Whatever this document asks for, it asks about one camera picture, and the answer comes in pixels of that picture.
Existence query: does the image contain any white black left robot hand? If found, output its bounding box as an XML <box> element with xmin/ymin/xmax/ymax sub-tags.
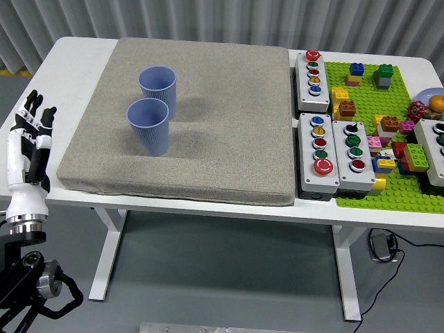
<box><xmin>6</xmin><ymin>89</ymin><xmax>58</xmax><ymax>220</ymax></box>

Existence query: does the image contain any blue ribbed cup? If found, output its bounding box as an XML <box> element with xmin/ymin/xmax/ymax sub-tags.
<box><xmin>126</xmin><ymin>98</ymin><xmax>171</xmax><ymax>157</ymax></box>
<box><xmin>137</xmin><ymin>65</ymin><xmax>178</xmax><ymax>121</ymax></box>

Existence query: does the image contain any white table leg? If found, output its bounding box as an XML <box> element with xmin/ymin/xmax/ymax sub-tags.
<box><xmin>331</xmin><ymin>224</ymin><xmax>364</xmax><ymax>322</ymax></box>
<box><xmin>88</xmin><ymin>207</ymin><xmax>126</xmax><ymax>302</ymax></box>

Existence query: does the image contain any grey-brown cushion mat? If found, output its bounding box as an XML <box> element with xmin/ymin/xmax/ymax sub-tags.
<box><xmin>55</xmin><ymin>37</ymin><xmax>296</xmax><ymax>207</ymax></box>

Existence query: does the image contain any grey five-button control box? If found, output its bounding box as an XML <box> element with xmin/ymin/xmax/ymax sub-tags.
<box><xmin>293</xmin><ymin>49</ymin><xmax>331</xmax><ymax>114</ymax></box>

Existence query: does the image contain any grey box large red button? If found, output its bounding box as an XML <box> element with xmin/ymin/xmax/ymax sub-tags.
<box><xmin>297</xmin><ymin>112</ymin><xmax>341</xmax><ymax>201</ymax></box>

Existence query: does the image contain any brown toy block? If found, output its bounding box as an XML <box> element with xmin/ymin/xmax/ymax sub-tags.
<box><xmin>338</xmin><ymin>100</ymin><xmax>357</xmax><ymax>118</ymax></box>

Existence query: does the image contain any blue yellow pink block stack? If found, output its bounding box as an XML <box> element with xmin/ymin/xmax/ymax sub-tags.
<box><xmin>345</xmin><ymin>62</ymin><xmax>366</xmax><ymax>87</ymax></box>

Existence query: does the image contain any green studded baseplate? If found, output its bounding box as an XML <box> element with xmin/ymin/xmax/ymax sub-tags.
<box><xmin>323</xmin><ymin>61</ymin><xmax>444</xmax><ymax>212</ymax></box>

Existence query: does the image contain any light pink toy block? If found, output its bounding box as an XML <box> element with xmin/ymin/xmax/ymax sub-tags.
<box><xmin>366</xmin><ymin>135</ymin><xmax>393</xmax><ymax>157</ymax></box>

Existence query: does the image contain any yellow cylinder block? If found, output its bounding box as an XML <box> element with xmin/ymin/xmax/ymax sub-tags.
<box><xmin>370</xmin><ymin>173</ymin><xmax>388</xmax><ymax>197</ymax></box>

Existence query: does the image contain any green grey block stack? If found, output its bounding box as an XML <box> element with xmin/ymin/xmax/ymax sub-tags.
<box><xmin>373</xmin><ymin>64</ymin><xmax>395</xmax><ymax>91</ymax></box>

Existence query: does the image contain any orange white yellow block stack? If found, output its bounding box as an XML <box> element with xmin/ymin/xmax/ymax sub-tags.
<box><xmin>373</xmin><ymin>114</ymin><xmax>400</xmax><ymax>138</ymax></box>

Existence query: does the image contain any grey power adapter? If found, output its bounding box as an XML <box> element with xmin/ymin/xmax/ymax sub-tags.
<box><xmin>370</xmin><ymin>232</ymin><xmax>395</xmax><ymax>261</ymax></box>

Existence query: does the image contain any red toy block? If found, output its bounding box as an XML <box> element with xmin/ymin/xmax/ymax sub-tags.
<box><xmin>391</xmin><ymin>141</ymin><xmax>407</xmax><ymax>160</ymax></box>

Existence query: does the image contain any blue orange block stack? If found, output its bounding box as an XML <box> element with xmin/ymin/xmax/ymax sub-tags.
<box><xmin>397</xmin><ymin>157</ymin><xmax>422</xmax><ymax>176</ymax></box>

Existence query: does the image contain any lime green toy block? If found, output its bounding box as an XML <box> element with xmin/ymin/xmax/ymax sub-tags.
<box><xmin>404</xmin><ymin>142</ymin><xmax>431</xmax><ymax>173</ymax></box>

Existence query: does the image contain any red toy flower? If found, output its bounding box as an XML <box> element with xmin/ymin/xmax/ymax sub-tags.
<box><xmin>407</xmin><ymin>100</ymin><xmax>427</xmax><ymax>122</ymax></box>

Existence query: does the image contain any grey button box dark base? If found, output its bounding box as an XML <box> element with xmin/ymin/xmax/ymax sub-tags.
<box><xmin>412</xmin><ymin>119</ymin><xmax>444</xmax><ymax>188</ymax></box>

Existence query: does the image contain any light blue plate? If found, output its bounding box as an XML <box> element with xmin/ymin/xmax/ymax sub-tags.
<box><xmin>415</xmin><ymin>87</ymin><xmax>444</xmax><ymax>105</ymax></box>

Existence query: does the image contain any brown toy food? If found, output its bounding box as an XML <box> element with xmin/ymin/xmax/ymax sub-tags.
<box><xmin>425</xmin><ymin>105</ymin><xmax>444</xmax><ymax>121</ymax></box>

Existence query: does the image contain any grey box black selector switch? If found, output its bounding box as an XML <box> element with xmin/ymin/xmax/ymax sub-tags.
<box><xmin>332</xmin><ymin>119</ymin><xmax>377</xmax><ymax>199</ymax></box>

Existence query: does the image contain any black power cable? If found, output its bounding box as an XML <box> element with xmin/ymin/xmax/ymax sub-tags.
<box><xmin>353</xmin><ymin>228</ymin><xmax>444</xmax><ymax>333</ymax></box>

